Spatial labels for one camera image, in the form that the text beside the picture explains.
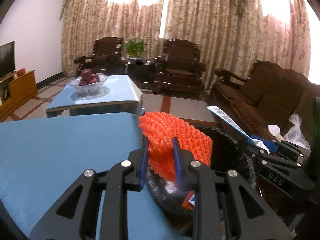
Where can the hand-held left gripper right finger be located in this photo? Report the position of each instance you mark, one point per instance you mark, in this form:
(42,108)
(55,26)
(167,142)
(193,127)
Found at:
(177,162)

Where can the red apples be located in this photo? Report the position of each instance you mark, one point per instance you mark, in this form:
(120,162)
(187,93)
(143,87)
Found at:
(88,77)

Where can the black trash bin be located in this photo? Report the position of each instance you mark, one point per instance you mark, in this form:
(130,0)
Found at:
(225,136)

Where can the yellow wooden television cabinet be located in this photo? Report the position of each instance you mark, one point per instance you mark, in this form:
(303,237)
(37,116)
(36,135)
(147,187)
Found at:
(22,90)

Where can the green potted plant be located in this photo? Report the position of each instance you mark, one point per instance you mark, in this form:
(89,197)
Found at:
(135,46)

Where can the dark wooden armchair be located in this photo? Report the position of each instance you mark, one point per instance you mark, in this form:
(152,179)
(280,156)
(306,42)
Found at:
(106,52)
(178,62)

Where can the black television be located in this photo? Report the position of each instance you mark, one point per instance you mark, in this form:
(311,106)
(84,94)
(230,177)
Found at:
(7,57)

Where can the white plastic bag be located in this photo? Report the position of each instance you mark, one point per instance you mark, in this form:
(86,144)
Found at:
(297,135)

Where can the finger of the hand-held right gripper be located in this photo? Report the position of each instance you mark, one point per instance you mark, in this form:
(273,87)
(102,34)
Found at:
(287,147)
(270,158)

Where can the red snack wrapper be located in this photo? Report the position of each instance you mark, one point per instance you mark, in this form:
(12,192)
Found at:
(189,200)

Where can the dark wooden sofa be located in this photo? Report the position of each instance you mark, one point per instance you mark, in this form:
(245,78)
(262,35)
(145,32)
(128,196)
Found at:
(270,92)

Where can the orange foam fruit net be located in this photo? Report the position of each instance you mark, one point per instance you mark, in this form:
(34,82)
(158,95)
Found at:
(170,127)

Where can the blue-topped coffee table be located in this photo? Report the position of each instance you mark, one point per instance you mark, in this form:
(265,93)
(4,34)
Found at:
(120,90)

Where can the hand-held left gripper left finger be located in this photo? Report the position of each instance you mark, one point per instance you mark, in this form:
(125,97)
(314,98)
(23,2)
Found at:
(143,160)

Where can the glass fruit bowl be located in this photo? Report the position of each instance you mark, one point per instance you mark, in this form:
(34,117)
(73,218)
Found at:
(88,88)

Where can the small white object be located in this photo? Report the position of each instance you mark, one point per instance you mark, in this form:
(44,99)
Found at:
(274,129)

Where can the beige patterned curtains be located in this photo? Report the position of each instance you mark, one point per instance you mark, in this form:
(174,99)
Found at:
(212,17)

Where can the blue tablecloth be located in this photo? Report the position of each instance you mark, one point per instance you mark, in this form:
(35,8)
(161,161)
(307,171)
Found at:
(62,142)

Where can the blue and white packet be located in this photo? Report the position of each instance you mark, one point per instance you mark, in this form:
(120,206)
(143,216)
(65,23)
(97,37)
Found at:
(230,121)

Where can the small red ornament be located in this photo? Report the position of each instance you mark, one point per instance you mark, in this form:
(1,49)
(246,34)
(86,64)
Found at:
(20,72)

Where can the dark wooden side table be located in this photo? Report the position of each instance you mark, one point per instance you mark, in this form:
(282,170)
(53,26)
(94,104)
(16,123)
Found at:
(140,70)

